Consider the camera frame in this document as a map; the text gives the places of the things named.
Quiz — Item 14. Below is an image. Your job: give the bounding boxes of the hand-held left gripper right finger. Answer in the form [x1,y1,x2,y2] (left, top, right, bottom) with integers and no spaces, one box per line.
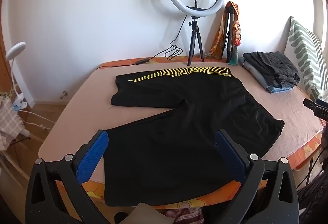
[215,129,299,224]

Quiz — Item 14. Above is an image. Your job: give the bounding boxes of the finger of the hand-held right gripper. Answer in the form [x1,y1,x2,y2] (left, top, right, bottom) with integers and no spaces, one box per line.
[303,98,328,119]

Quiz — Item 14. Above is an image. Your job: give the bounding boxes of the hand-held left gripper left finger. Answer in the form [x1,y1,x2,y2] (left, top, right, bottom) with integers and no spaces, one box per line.
[25,130,110,224]

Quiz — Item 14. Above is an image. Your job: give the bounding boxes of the black pants with yellow stripes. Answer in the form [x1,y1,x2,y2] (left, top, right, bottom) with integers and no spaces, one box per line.
[104,66,285,208]

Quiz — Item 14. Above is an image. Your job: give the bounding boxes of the dark grey folded pants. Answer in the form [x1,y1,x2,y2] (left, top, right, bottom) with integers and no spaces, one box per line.
[243,51,301,88]

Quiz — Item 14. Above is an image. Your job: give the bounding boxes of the folded blue jeans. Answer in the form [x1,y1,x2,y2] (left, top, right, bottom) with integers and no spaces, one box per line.
[265,84,293,94]

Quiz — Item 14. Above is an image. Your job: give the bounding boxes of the green striped white pillow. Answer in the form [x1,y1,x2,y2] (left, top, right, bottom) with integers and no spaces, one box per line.
[284,16,328,103]

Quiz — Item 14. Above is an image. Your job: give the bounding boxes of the grey folded garment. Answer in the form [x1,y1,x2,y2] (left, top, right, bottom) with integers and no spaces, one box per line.
[242,60,274,87]

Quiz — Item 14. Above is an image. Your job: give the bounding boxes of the red striped cloth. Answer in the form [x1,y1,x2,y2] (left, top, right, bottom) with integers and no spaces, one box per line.
[165,207,204,224]

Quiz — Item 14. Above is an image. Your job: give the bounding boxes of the checkered cloth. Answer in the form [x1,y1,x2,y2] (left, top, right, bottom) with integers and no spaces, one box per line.
[0,96,26,151]

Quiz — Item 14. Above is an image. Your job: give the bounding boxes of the folded silver tripod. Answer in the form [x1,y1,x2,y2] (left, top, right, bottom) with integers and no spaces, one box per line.
[225,6,238,63]

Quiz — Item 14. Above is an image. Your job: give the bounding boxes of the folded tripod with orange scarf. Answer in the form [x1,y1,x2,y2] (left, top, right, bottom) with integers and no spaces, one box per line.
[210,1,243,66]

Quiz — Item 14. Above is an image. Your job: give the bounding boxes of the white desk lamp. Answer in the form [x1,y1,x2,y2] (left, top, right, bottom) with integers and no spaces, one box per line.
[6,42,28,112]

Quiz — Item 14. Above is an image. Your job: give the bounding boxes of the white cable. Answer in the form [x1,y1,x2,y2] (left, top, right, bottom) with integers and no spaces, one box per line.
[15,108,56,143]

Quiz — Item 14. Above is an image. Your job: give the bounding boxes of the black ring light cable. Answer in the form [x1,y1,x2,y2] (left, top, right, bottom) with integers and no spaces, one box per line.
[97,14,190,70]

